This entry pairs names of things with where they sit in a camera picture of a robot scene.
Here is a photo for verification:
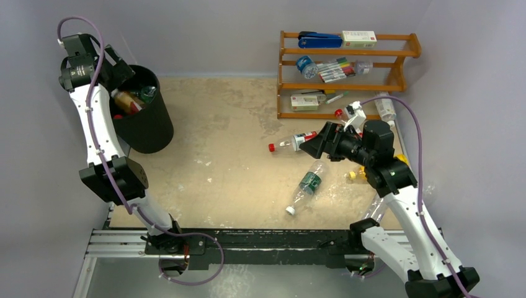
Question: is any red white label bottle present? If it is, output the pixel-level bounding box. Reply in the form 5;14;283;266
268;131;318;153

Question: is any dark green label bottle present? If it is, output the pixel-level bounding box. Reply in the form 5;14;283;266
285;160;328;216

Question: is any red gold label bottle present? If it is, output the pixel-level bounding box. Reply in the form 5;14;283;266
111;89;146;115

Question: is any green label plastic bottle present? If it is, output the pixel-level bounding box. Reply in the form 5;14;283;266
140;86;158;104

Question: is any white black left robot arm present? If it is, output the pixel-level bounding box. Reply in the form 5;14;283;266
58;34;185;254

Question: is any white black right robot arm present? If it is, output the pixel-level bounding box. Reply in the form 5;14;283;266
300;120;480;297

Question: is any clear bottle under right arm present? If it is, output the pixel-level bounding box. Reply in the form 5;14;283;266
361;194;388;223

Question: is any black plastic waste bin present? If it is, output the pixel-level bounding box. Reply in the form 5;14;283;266
109;65;174;154

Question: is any yellow lemon drink bottle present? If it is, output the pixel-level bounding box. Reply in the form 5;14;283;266
348;154;409;184

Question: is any white green stapler box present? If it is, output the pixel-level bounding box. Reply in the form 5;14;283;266
290;94;326;112

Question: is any green white marker pen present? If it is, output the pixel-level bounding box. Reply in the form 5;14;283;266
325;91;349;104

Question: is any white label bottle by shelf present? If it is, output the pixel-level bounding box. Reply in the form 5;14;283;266
374;92;396;128

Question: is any orange wooden shelf rack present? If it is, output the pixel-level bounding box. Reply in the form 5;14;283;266
276;31;422;119

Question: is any pack of coloured markers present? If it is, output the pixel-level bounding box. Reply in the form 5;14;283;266
316;57;356;83

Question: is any small clear jar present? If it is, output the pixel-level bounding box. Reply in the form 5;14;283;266
354;60;373;76

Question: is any white green box top shelf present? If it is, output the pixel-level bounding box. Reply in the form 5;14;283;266
341;30;377;49

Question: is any blue stapler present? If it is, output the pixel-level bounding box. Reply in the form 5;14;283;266
298;31;342;48

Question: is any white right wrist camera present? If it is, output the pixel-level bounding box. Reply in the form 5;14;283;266
343;101;366;130

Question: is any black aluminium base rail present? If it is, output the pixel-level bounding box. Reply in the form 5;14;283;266
84;227;447;276

